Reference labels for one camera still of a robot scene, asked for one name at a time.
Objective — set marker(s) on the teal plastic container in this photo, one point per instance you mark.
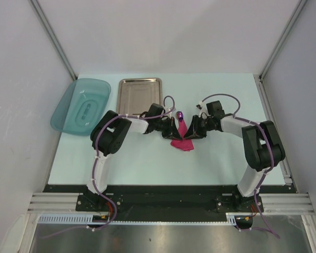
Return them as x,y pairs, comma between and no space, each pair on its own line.
81,107

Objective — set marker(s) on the white cable duct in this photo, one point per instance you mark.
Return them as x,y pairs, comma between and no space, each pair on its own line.
98,220

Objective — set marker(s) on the steel tray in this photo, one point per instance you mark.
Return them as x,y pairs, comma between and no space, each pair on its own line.
137,95

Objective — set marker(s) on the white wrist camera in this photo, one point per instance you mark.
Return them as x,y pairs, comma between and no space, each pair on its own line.
203,113
169,110

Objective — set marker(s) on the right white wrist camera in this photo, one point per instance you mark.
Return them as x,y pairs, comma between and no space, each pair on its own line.
203,113

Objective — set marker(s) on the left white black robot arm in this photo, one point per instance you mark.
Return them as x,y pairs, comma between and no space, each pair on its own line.
110,133

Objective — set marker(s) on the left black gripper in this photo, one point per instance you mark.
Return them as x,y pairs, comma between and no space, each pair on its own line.
171,132

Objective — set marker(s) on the right aluminium corner post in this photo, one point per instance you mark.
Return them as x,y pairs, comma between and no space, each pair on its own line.
283,37

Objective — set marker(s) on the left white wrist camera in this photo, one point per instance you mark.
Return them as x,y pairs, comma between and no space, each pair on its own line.
169,110

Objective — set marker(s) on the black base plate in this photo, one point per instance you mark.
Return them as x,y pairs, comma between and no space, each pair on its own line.
112,209

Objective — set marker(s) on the left aluminium corner post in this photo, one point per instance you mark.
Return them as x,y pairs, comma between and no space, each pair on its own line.
50,33

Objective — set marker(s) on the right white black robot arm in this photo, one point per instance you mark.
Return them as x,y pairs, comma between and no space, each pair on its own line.
263,148

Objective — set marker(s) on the pink paper napkin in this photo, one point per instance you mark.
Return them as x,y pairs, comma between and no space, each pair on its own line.
184,145

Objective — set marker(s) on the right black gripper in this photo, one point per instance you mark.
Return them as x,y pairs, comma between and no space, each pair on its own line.
191,133

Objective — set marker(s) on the aluminium corner post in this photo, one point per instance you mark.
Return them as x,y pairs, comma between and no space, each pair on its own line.
283,37
50,33

